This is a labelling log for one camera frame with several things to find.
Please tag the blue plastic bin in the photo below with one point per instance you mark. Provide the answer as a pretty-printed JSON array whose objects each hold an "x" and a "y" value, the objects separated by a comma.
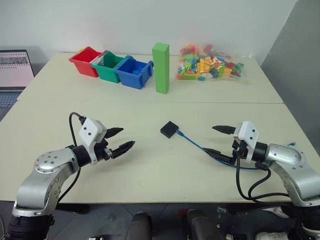
[{"x": 131, "y": 79}]

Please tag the card inside green bin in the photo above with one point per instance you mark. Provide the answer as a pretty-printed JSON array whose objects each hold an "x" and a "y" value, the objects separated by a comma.
[{"x": 98, "y": 61}]

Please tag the small black box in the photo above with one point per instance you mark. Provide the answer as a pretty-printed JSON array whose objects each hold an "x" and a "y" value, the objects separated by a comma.
[{"x": 168, "y": 129}]

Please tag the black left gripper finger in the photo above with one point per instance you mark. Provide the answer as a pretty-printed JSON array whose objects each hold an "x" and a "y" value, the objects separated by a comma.
[
  {"x": 122, "y": 149},
  {"x": 113, "y": 131}
]

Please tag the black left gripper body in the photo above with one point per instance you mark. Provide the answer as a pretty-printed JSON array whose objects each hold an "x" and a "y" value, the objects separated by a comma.
[{"x": 101, "y": 151}]

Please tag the green plastic bin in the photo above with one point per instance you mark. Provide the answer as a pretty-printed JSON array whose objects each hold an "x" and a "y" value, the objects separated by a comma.
[{"x": 107, "y": 73}]

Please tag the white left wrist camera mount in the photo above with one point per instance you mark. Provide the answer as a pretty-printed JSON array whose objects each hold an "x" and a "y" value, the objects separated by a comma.
[{"x": 90, "y": 130}]

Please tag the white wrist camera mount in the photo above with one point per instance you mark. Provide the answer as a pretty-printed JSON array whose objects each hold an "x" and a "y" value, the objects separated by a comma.
[
  {"x": 90, "y": 130},
  {"x": 247, "y": 136}
]

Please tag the clear bag of colourful bricks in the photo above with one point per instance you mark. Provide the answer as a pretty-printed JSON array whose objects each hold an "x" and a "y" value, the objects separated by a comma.
[{"x": 207, "y": 65}]

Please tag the red plastic bin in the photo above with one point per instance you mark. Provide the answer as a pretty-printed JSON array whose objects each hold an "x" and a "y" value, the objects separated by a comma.
[{"x": 83, "y": 66}]

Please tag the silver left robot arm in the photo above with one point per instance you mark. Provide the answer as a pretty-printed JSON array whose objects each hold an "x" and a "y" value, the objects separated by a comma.
[{"x": 45, "y": 160}]

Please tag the white shoe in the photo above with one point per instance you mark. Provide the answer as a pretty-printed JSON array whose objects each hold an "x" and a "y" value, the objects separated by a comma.
[{"x": 271, "y": 236}]

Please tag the open laptop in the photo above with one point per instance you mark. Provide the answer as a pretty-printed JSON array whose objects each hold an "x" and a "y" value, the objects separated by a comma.
[{"x": 12, "y": 72}]

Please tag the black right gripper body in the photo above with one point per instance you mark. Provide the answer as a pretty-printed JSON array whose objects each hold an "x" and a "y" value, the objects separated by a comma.
[{"x": 238, "y": 151}]

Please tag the tall green block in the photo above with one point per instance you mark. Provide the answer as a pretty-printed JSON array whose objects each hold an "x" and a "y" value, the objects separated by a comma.
[{"x": 162, "y": 70}]

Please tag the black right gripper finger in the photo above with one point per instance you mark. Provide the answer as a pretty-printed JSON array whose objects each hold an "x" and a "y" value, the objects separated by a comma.
[
  {"x": 220, "y": 155},
  {"x": 225, "y": 129}
]

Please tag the dark rounded shape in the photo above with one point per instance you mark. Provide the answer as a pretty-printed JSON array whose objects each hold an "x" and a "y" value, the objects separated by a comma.
[
  {"x": 203, "y": 226},
  {"x": 141, "y": 226}
]

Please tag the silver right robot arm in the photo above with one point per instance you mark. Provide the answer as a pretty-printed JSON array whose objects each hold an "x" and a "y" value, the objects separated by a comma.
[{"x": 285, "y": 155}]

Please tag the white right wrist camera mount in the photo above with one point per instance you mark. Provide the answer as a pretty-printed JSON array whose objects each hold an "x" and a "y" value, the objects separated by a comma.
[{"x": 247, "y": 136}]

